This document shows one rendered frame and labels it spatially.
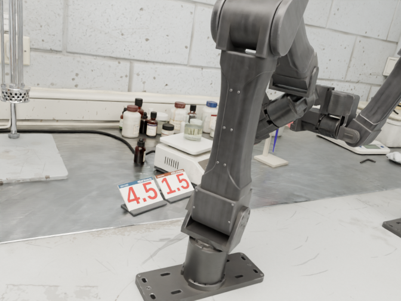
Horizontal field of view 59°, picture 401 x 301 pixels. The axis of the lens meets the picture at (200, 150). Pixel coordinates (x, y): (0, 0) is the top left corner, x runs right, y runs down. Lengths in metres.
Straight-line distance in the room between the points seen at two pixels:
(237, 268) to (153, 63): 0.91
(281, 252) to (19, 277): 0.44
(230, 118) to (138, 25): 0.89
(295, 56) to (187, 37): 0.83
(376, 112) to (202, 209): 0.59
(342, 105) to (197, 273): 0.64
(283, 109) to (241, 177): 0.24
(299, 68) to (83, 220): 0.47
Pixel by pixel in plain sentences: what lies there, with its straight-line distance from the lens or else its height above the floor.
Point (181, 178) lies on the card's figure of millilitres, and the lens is 0.85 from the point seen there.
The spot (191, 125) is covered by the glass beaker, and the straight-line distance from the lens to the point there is 0.91.
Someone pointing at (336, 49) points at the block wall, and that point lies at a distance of 1.89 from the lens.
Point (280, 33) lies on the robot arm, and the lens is 0.43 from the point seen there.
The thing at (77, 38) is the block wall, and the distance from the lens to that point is 1.26.
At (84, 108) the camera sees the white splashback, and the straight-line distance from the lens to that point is 1.26.
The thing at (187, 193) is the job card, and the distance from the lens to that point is 0.84.
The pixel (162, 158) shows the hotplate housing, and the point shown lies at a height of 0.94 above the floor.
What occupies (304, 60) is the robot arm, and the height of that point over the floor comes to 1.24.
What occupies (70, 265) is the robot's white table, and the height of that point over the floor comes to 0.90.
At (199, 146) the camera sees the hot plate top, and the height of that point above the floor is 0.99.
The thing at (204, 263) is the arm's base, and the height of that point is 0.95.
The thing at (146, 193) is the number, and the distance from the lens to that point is 0.78.
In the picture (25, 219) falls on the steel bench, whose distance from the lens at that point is 0.72.
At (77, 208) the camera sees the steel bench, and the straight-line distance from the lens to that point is 0.75.
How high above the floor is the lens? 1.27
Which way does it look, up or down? 19 degrees down
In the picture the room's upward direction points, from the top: 9 degrees clockwise
